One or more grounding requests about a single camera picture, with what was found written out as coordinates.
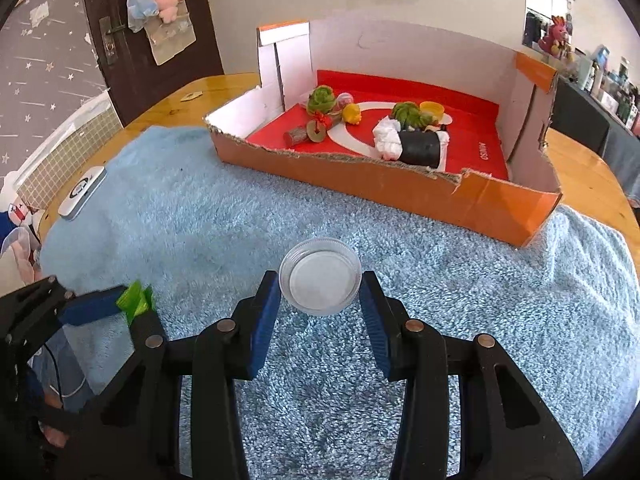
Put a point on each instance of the large green knitted toy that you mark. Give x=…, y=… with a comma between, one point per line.
x=410, y=116

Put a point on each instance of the bright green plastic piece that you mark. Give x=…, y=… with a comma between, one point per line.
x=135, y=300

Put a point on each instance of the clear round plastic lid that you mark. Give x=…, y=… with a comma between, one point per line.
x=320, y=282

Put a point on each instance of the wooden stick with red tassel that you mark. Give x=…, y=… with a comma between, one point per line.
x=310, y=130

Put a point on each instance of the side table with grey cloth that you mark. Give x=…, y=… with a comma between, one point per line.
x=590, y=110

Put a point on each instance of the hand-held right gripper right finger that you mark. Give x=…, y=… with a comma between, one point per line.
x=372, y=320

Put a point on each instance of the white flat device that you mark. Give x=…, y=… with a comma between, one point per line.
x=82, y=192

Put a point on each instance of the plush toys on door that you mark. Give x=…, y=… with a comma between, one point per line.
x=172, y=42

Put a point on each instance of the clear plastic container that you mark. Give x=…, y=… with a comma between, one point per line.
x=15, y=245

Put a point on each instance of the black roll with white tissue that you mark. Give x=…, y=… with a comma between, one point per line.
x=415, y=147

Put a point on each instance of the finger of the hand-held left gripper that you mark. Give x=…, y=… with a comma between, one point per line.
x=146, y=324
x=95, y=305

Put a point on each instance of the yellow-haired doll figurine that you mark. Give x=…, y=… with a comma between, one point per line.
x=351, y=112

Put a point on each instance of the cluster of bottles and boxes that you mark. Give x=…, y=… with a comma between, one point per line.
x=610, y=85

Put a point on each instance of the yellow plastic lid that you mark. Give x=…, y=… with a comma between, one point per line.
x=432, y=109

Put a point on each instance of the pink plush toy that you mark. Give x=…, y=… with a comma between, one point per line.
x=167, y=0

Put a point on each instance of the small tan card piece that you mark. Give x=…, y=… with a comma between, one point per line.
x=191, y=95

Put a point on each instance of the blue fluffy towel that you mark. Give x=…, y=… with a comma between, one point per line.
x=200, y=220

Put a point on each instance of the orange cardboard box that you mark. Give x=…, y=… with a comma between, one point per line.
x=425, y=200

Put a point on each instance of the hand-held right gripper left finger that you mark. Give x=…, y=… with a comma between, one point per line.
x=262, y=320

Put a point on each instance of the small green knitted toy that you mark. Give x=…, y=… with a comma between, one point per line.
x=320, y=100

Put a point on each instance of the red plush toy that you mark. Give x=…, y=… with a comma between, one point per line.
x=557, y=35

